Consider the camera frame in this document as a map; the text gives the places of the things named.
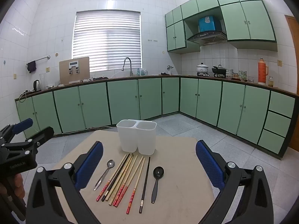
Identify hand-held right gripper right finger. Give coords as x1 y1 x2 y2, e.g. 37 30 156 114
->
196 139 274 224

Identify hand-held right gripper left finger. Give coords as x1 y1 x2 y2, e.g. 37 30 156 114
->
25 141 104 224

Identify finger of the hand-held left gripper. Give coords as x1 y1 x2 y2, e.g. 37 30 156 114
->
0 118 33 143
0 126 55 156

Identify metal spoon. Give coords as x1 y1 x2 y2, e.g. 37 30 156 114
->
94 160 115 191

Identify red-tipped bamboo chopstick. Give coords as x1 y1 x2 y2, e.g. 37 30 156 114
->
113 155 139 207
96 154 128 202
126 158 146 214
115 156 144 207

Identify plain bamboo chopstick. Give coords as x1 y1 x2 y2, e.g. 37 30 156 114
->
109 154 135 206
105 153 133 202

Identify black plastic spoon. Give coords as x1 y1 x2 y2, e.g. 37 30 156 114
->
151 166 164 204

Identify white two-compartment utensil holder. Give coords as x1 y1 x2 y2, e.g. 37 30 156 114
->
116 119 157 155

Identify person's left hand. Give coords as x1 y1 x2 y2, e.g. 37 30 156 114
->
13 173 26 199

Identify brown cardboard box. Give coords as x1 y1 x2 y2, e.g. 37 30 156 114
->
59 56 90 84

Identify black wok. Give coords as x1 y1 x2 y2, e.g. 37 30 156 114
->
212 65 227 77

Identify white cooking pot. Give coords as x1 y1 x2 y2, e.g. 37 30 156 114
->
196 63 209 76

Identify metal kitchen faucet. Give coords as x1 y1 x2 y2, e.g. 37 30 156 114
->
121 57 133 77

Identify orange thermos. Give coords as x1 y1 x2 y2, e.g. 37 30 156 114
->
258 58 269 85

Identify white window blind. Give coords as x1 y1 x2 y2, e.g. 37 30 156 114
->
72 10 142 73

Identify range hood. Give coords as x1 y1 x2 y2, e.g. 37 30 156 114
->
186 31 227 46

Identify blue box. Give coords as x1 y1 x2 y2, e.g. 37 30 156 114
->
198 15 221 32

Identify wooden door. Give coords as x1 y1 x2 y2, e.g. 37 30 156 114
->
284 15 299 150

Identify metal towel rail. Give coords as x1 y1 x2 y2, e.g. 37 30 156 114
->
26 55 50 65

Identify green wall cabinets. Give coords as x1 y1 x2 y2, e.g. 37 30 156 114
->
165 0 278 54

